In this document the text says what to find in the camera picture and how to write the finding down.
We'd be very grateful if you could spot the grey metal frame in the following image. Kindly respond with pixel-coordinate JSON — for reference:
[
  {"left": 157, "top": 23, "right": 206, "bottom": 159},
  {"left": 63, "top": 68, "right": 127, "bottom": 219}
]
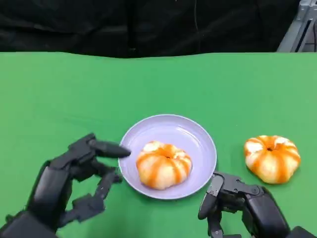
[{"left": 276, "top": 0, "right": 317, "bottom": 53}]

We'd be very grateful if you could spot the orange white toy bread roll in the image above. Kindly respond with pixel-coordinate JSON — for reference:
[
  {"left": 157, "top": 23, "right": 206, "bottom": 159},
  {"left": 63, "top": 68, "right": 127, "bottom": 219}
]
[
  {"left": 136, "top": 140, "right": 193, "bottom": 190},
  {"left": 243, "top": 134, "right": 302, "bottom": 185}
]

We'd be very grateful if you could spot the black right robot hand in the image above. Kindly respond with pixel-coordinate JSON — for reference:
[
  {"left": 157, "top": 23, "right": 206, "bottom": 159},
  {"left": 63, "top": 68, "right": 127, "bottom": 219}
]
[{"left": 198, "top": 171, "right": 292, "bottom": 238}]

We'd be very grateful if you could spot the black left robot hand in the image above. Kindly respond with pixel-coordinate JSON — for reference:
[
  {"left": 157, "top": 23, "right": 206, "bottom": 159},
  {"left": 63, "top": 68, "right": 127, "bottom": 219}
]
[{"left": 25, "top": 133, "right": 132, "bottom": 232}]

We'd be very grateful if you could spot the green table cloth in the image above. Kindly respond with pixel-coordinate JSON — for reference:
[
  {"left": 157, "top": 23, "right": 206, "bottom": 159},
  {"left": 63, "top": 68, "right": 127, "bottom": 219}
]
[{"left": 0, "top": 51, "right": 317, "bottom": 238}]

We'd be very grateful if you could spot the lilac plate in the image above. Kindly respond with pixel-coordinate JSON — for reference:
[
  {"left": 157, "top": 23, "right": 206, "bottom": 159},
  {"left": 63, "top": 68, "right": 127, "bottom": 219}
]
[{"left": 118, "top": 114, "right": 218, "bottom": 200}]

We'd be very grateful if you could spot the black backdrop curtain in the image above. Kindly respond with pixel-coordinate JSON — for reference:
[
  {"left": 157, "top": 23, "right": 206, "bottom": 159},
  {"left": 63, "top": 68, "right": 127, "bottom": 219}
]
[{"left": 0, "top": 0, "right": 302, "bottom": 59}]

